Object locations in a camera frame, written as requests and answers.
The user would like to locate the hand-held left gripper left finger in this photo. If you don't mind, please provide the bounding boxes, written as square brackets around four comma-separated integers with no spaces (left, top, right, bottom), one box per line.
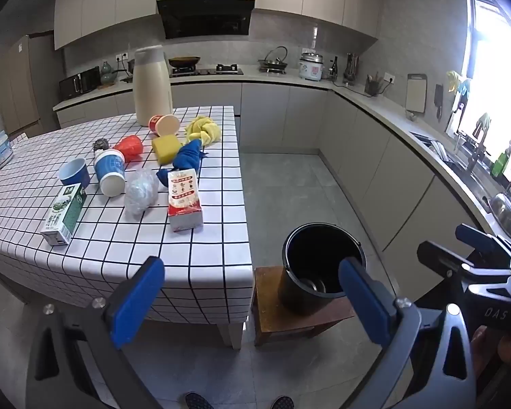
[26,256,166,409]

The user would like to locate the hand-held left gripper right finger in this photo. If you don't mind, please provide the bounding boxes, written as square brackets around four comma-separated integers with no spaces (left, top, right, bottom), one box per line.
[338,258,478,409]

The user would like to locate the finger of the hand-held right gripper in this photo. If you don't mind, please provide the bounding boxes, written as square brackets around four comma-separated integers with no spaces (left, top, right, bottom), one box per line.
[455,224,511,265]
[417,241,511,284]

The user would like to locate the black bucket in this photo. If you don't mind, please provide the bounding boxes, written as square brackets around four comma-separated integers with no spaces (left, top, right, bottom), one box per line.
[278,222,367,317]

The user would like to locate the clear plastic bottle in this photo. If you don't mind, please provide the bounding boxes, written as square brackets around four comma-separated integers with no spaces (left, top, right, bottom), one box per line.
[124,168,159,216]

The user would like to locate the red and white carton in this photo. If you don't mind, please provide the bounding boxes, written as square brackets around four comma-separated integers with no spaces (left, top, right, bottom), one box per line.
[167,168,204,232]

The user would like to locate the green and white carton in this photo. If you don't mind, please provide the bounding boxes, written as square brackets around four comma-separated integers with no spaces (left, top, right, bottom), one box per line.
[40,183,88,246]

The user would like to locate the blue and white paper cup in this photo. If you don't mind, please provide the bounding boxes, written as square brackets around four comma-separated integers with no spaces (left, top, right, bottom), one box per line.
[94,149,127,197]

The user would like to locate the blue paper bowl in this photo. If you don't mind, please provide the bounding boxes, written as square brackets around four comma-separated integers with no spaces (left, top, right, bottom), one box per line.
[59,158,91,190]

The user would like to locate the blue cloth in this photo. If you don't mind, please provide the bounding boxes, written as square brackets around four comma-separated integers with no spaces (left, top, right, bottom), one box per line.
[156,140,208,190]

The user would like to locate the red plastic bag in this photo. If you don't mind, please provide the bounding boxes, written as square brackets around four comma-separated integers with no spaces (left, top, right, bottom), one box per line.
[113,135,144,163]

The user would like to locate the yellow sponge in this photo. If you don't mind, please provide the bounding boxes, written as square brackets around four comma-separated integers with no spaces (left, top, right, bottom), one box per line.
[152,134,182,165]

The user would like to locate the red paper cup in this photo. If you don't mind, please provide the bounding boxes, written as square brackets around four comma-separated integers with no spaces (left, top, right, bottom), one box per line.
[149,113,181,137]

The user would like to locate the yellow cloth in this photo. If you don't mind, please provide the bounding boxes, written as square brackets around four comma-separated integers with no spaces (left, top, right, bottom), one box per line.
[184,116,221,145]

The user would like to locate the person's right hand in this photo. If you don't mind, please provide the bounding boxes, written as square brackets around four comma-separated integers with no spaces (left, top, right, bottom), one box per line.
[470,326,511,376]

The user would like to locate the steel bowl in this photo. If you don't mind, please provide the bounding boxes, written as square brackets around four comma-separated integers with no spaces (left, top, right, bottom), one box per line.
[487,193,511,237]

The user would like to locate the table with checkered tablecloth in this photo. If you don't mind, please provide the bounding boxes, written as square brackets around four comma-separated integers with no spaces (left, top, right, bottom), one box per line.
[0,106,255,350]

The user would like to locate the green bottle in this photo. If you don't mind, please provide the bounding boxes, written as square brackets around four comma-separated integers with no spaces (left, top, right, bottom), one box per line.
[491,151,509,178]

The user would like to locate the kitchen sink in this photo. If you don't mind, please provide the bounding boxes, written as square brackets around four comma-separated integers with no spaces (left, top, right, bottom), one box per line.
[411,131,495,192]

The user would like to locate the steel faucet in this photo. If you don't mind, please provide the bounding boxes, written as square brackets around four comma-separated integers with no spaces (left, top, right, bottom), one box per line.
[453,113,492,171]

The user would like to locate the wooden stool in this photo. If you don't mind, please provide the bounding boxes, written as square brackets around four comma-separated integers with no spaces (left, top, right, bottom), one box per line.
[251,265,358,347]

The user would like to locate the kitchen counter with cabinets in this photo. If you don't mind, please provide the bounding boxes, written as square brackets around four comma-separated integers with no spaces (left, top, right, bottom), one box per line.
[53,65,511,303]

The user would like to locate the window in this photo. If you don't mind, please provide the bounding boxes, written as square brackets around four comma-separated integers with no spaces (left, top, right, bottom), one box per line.
[445,0,511,218]

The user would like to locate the white cutting board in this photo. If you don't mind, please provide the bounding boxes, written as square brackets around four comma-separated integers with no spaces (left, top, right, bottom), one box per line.
[405,73,428,114]

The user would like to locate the dark chopstick holder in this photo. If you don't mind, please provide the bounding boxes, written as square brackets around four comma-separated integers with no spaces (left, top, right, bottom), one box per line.
[365,72,386,96]

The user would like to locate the steel utensil holder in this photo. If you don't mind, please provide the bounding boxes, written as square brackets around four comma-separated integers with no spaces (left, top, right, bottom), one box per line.
[344,53,360,84]

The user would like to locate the cream thermos jug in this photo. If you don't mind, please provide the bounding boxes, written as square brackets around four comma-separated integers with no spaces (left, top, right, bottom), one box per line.
[133,45,173,127]

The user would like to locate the black microwave oven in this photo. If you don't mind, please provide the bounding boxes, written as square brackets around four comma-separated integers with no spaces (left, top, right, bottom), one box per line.
[59,67,100,101]

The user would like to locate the white rice cooker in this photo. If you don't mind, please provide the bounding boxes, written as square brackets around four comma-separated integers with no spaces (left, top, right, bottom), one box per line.
[298,51,324,81]

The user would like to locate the wok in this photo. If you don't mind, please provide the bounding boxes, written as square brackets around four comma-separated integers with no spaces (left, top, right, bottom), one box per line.
[169,55,202,69]

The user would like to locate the gas stove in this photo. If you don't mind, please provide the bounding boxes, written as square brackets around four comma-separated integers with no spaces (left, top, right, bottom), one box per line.
[170,64,244,78]

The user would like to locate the brown refrigerator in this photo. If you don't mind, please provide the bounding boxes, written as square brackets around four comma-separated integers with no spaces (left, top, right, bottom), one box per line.
[0,32,62,137]

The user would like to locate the black range hood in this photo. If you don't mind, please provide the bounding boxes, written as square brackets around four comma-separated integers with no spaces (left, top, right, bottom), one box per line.
[156,0,256,40]

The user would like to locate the beige upper cabinets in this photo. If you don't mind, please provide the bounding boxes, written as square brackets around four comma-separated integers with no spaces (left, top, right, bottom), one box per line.
[53,0,380,50]

